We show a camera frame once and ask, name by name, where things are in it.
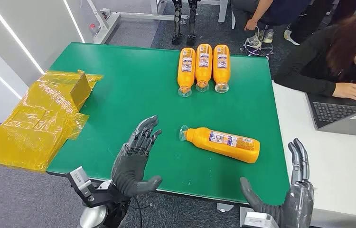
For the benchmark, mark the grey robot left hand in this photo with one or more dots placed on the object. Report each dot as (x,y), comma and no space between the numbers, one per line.
(129,170)

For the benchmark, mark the orange bottle with clear cap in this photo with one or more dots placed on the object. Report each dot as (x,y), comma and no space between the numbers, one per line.
(228,146)
(203,70)
(186,75)
(221,72)

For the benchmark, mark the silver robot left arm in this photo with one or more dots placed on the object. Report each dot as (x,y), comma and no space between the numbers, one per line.
(93,217)

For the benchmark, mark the green table mat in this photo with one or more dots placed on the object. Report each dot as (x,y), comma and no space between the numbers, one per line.
(134,94)

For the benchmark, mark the yellow taped cardboard box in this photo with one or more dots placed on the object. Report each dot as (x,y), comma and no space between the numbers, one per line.
(39,126)

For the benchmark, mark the black robot legs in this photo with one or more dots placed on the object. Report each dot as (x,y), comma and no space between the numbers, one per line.
(177,19)

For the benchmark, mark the person at laptop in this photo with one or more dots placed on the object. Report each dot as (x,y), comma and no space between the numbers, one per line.
(310,63)

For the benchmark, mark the grey laptop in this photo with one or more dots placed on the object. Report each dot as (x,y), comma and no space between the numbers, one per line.
(338,113)

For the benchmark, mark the seated person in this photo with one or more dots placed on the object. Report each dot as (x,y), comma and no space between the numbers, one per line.
(278,12)

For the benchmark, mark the standing person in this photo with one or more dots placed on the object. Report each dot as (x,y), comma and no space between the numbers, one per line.
(316,19)

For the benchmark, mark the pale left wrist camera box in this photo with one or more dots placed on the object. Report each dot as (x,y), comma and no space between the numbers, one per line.
(79,181)

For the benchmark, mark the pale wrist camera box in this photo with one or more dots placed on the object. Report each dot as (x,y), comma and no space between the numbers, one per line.
(256,221)
(79,181)

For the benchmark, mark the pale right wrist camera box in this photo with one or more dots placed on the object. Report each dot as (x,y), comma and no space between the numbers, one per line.
(256,221)

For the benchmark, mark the white metal frame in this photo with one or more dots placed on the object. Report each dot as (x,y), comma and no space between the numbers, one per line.
(108,25)

